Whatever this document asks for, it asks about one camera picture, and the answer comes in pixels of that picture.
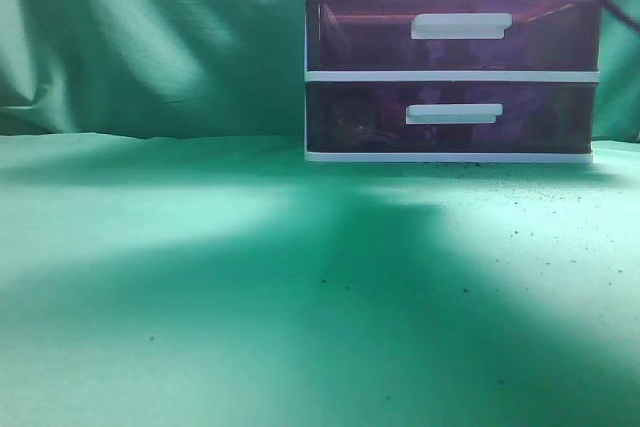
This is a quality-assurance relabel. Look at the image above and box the middle purple translucent drawer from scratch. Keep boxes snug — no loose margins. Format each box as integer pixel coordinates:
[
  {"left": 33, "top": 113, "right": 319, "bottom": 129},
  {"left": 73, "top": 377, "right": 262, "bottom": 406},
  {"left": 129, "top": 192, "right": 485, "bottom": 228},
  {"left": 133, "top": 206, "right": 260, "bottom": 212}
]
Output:
[{"left": 307, "top": 0, "right": 601, "bottom": 72}]

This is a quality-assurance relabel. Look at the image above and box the green cloth backdrop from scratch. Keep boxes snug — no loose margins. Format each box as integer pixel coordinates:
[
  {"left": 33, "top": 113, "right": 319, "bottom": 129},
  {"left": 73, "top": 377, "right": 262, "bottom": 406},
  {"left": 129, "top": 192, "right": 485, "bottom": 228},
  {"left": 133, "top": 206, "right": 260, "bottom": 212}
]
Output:
[{"left": 1, "top": 0, "right": 639, "bottom": 426}]

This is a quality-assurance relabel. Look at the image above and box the bottom purple translucent drawer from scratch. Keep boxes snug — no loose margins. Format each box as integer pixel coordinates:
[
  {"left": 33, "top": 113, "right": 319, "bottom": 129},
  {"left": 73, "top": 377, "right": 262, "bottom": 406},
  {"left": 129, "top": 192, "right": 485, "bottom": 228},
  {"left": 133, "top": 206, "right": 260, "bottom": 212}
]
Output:
[{"left": 306, "top": 82, "right": 596, "bottom": 154}]

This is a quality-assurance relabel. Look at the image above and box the white plastic drawer cabinet frame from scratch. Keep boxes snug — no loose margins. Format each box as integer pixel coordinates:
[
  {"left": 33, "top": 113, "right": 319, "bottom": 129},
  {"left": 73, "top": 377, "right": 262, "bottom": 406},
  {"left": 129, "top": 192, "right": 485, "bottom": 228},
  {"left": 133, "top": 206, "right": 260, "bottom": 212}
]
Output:
[{"left": 304, "top": 0, "right": 603, "bottom": 163}]

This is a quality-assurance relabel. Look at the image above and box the purple translucent drawer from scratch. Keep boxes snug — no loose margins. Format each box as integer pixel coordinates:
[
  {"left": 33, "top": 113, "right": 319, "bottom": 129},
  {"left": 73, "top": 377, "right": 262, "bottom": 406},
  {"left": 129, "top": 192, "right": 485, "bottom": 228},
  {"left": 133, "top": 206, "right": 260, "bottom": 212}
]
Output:
[
  {"left": 306, "top": 82, "right": 596, "bottom": 154},
  {"left": 307, "top": 0, "right": 601, "bottom": 72}
]

